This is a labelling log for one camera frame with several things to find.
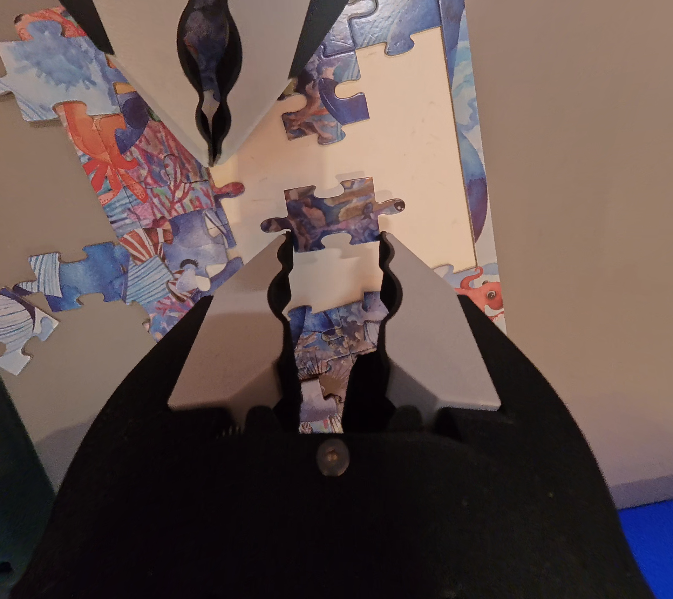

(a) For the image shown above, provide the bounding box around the black perforated chair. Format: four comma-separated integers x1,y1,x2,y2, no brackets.
0,378,56,599

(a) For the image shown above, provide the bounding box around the red coral puzzle piece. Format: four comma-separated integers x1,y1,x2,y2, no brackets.
113,120,211,184
142,157,216,221

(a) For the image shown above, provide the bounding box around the sea animal jigsaw puzzle tray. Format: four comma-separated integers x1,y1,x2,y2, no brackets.
13,0,510,434

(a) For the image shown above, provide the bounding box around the blue puzzle piece striped end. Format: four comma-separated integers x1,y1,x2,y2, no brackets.
13,241,132,313

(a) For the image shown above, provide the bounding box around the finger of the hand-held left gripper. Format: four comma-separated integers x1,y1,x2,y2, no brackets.
61,0,215,167
212,0,325,167

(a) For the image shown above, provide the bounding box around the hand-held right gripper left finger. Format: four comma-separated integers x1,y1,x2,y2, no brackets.
167,231,295,424

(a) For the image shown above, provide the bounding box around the pale blue white puzzle piece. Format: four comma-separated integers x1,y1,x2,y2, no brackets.
0,26,129,127

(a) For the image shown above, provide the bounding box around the dark blue puzzle piece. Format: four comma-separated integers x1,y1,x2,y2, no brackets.
183,0,234,117

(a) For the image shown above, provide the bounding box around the white blue striped puzzle piece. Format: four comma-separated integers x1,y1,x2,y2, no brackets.
0,288,60,376

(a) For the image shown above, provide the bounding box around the grey blue puzzle piece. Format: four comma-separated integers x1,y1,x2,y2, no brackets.
171,210,234,295

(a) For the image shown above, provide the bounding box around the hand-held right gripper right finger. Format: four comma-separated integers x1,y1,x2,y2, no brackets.
375,231,501,431

